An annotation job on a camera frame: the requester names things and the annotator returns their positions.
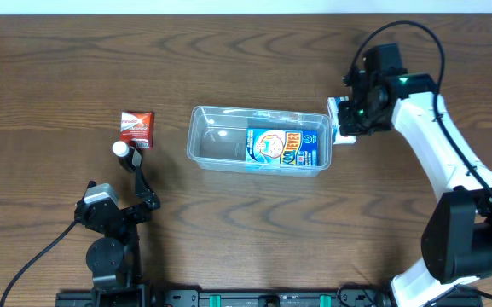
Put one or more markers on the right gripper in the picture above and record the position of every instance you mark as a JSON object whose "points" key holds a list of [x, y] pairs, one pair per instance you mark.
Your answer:
{"points": [[345, 118]]}

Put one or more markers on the clear plastic container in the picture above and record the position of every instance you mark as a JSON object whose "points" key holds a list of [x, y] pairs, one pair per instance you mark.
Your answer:
{"points": [[217, 138]]}

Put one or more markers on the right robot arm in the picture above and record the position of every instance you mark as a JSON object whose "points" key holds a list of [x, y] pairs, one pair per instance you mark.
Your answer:
{"points": [[456, 245]]}

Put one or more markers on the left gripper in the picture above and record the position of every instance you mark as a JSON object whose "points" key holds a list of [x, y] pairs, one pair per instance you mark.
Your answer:
{"points": [[134, 209]]}

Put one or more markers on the white Panadol box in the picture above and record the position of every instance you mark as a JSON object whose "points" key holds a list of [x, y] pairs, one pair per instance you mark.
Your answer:
{"points": [[333, 112]]}

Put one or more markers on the red Panadol box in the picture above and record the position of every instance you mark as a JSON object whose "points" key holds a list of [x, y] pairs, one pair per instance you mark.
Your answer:
{"points": [[136, 129]]}

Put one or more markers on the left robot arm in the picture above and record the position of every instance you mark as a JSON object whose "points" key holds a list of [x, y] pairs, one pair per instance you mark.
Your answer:
{"points": [[115, 259]]}

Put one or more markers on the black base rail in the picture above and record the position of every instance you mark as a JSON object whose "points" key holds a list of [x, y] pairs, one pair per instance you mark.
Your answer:
{"points": [[353, 297]]}

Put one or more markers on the dark bottle white cap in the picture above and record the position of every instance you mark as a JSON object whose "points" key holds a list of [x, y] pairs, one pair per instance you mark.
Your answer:
{"points": [[129, 157]]}

